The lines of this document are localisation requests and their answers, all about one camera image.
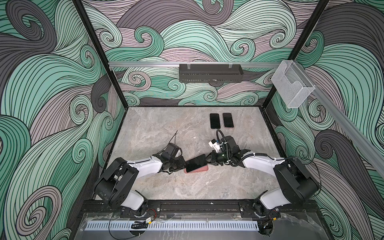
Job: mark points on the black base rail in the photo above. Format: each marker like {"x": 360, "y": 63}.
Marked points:
{"x": 197, "y": 206}

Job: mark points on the aluminium rail back wall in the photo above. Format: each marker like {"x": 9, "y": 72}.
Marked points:
{"x": 166, "y": 64}

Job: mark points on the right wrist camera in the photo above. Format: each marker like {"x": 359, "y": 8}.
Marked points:
{"x": 215, "y": 145}

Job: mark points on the white slotted cable duct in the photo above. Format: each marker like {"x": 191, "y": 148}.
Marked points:
{"x": 175, "y": 226}

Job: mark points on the black wall tray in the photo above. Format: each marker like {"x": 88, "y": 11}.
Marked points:
{"x": 210, "y": 73}

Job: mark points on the clear plastic wall holder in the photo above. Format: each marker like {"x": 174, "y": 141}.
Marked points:
{"x": 292, "y": 83}

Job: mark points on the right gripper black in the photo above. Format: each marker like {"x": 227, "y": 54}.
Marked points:
{"x": 213, "y": 159}

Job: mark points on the aluminium rail wall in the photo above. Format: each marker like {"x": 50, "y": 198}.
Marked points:
{"x": 166, "y": 64}
{"x": 341, "y": 104}

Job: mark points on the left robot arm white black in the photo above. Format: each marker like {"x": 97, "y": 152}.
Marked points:
{"x": 115, "y": 184}

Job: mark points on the aluminium rail right wall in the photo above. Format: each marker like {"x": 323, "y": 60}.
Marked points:
{"x": 341, "y": 104}

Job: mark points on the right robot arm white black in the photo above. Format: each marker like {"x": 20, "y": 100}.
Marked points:
{"x": 296, "y": 183}

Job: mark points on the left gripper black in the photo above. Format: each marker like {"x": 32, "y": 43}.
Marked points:
{"x": 182, "y": 165}

